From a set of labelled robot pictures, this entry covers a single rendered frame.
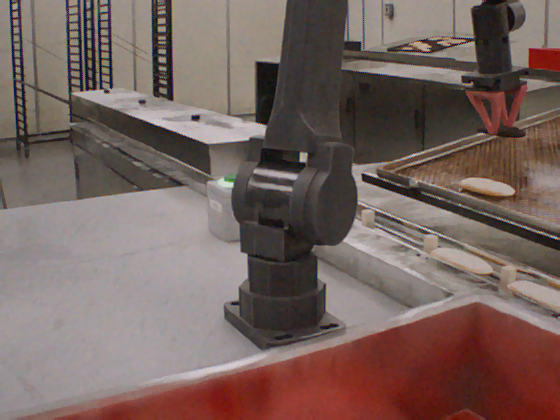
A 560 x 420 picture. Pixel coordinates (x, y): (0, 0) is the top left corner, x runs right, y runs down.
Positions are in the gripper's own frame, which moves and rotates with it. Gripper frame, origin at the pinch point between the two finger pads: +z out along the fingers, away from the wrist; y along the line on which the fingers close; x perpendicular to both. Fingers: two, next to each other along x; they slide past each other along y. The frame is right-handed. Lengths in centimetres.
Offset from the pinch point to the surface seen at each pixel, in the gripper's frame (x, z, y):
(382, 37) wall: -489, 47, -382
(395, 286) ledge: 19.1, 6.9, 40.6
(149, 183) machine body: -71, 12, 33
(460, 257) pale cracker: 20.9, 6.1, 31.8
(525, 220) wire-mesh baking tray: 22.8, 4.4, 21.8
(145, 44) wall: -671, 20, -207
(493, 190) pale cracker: 12.4, 4.0, 16.2
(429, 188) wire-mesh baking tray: 3.4, 4.1, 20.1
